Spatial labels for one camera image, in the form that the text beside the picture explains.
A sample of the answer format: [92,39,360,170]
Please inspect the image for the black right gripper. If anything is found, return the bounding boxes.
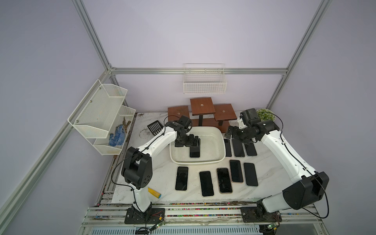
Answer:
[224,126,255,145]

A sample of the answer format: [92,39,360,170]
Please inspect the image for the black phone mint case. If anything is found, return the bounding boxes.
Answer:
[190,145,200,158]

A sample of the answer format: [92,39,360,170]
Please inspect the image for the black phone grey case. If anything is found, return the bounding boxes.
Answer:
[224,139,232,157]

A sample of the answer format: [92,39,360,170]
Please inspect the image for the white plastic storage box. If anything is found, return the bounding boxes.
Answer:
[169,126,226,165]

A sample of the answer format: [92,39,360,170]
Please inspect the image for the black phone cream case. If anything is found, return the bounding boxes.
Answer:
[175,166,189,191]

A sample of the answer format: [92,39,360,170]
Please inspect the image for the black phone pink case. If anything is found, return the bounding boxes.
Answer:
[229,160,244,183]

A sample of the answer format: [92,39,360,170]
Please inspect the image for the black phone beige case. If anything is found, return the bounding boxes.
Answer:
[199,171,214,197]

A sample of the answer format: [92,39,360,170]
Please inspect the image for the black phone tan case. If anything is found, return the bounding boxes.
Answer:
[216,168,233,193]

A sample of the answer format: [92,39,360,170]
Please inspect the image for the black phone clear case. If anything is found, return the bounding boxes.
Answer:
[243,143,257,156]

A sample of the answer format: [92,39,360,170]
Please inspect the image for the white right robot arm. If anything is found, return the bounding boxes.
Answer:
[225,121,329,213]

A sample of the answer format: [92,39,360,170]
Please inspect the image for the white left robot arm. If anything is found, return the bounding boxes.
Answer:
[121,116,198,213]

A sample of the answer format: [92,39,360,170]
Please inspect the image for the brown wooden tiered stand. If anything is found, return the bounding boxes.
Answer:
[167,98,237,133]

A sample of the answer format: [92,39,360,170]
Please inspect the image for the green plant white pot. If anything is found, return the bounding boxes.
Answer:
[256,109,276,121]

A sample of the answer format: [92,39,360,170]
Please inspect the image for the black slotted scoop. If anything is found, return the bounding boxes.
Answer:
[147,120,164,136]

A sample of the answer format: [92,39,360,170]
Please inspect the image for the teal yellow garden fork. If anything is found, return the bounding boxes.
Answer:
[148,188,162,199]

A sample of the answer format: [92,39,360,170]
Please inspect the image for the brown twigs in shelf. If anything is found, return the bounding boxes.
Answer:
[122,117,132,133]

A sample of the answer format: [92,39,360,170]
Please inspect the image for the blue crumpled cloth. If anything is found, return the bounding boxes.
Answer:
[109,124,125,147]

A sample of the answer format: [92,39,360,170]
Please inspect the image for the white mesh two-tier shelf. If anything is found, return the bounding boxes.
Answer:
[68,80,136,155]

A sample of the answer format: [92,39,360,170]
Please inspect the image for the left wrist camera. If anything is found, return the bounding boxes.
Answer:
[177,115,193,133]

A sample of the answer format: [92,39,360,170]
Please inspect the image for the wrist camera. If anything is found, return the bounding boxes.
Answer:
[237,108,261,129]
[177,115,193,133]

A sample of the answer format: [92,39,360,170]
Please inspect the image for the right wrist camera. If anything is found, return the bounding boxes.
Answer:
[237,108,261,129]

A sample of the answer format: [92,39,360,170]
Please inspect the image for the white wire wall basket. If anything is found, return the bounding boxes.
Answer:
[183,63,227,95]

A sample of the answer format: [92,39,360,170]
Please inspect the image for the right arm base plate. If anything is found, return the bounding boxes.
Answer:
[240,200,282,223]

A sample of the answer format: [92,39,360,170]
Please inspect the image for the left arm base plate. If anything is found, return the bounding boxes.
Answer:
[124,206,165,225]

